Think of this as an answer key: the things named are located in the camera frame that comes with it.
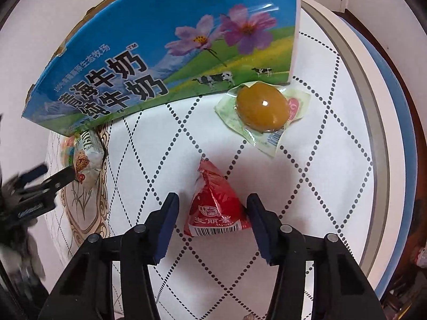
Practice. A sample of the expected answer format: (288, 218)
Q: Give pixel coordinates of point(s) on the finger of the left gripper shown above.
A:
(31, 175)
(59, 180)

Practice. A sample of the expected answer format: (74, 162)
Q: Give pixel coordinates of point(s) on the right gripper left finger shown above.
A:
(84, 290)

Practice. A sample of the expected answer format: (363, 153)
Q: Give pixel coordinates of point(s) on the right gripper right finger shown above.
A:
(340, 288)

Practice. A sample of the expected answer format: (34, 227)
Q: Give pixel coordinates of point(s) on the colourful candy ball bag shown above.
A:
(67, 151)

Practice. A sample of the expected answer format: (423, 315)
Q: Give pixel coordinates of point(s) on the white cookie packet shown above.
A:
(88, 158)

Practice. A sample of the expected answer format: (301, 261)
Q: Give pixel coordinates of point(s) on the small red pyramid snack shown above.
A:
(215, 207)

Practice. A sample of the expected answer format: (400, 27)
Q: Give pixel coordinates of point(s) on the white floral quilted blanket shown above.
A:
(329, 175)

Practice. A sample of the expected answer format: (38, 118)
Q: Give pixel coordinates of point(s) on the cardboard milk box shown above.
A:
(126, 56)

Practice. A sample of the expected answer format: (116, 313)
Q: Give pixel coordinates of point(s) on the packaged brown marinated egg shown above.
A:
(260, 112)

